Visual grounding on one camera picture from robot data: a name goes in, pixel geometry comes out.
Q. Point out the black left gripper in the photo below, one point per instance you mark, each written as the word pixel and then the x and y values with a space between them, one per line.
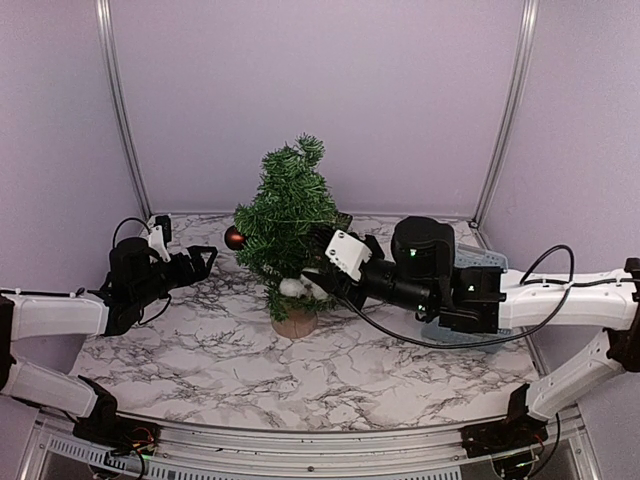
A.
pixel 194 252

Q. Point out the white grey small ornament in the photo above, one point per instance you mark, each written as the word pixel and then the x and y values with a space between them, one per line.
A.
pixel 302 287

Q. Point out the light blue perforated basket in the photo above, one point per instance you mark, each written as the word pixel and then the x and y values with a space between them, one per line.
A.
pixel 476 295

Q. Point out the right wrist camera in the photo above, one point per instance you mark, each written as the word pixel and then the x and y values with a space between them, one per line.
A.
pixel 343 250

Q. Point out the left aluminium frame post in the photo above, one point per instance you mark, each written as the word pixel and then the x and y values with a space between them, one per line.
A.
pixel 109 51

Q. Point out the small green christmas tree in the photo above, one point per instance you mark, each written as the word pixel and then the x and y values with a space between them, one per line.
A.
pixel 291 199

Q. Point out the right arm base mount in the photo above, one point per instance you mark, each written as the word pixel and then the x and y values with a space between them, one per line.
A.
pixel 517 430

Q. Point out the black floral square plate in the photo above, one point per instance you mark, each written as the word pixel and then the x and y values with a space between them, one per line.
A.
pixel 344 221

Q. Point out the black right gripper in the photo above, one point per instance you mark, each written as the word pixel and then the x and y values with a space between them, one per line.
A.
pixel 333 286

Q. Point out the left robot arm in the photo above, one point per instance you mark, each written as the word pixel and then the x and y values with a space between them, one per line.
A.
pixel 41 333

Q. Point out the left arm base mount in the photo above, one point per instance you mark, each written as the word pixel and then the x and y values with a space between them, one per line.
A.
pixel 104 426

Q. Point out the aluminium frame post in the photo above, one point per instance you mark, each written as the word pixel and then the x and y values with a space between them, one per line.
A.
pixel 515 92
pixel 109 51

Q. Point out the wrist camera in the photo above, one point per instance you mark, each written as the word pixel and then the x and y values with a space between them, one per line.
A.
pixel 343 250
pixel 160 235

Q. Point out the copper bauble ornament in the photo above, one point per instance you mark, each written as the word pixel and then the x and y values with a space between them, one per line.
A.
pixel 234 239

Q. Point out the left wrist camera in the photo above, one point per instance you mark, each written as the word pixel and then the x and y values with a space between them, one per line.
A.
pixel 160 235

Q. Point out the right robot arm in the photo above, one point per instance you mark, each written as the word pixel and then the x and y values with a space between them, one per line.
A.
pixel 604 304

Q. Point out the right aluminium frame post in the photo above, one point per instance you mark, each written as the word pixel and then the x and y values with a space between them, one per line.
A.
pixel 515 92

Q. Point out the front aluminium rail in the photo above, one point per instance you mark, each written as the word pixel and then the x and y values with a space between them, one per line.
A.
pixel 192 451

